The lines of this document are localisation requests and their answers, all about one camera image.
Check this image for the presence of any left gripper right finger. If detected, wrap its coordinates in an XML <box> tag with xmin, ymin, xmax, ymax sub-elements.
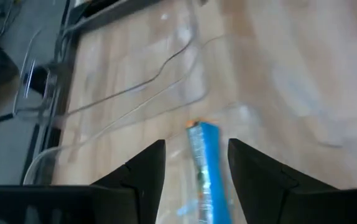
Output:
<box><xmin>227</xmin><ymin>138</ymin><xmax>338</xmax><ymax>224</ymax></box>

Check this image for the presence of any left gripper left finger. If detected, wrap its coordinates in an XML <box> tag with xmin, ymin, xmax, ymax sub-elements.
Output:
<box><xmin>91</xmin><ymin>139</ymin><xmax>167</xmax><ymax>224</ymax></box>

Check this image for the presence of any light blue granola bar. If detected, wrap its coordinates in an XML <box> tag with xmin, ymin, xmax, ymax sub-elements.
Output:
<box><xmin>186</xmin><ymin>119</ymin><xmax>233</xmax><ymax>224</ymax></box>

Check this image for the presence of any clear plastic bin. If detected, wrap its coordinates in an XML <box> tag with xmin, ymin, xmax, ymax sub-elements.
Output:
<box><xmin>12</xmin><ymin>27</ymin><xmax>198</xmax><ymax>122</ymax></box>
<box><xmin>22</xmin><ymin>34</ymin><xmax>260</xmax><ymax>224</ymax></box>

